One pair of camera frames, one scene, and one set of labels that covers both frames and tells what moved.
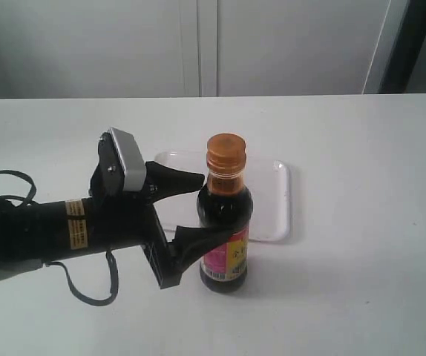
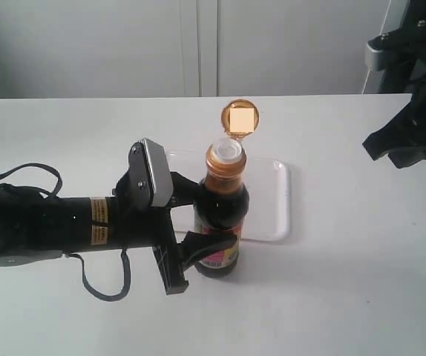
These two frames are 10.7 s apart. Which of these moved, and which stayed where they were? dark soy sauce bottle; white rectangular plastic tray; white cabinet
Moved: dark soy sauce bottle
Stayed: white cabinet; white rectangular plastic tray
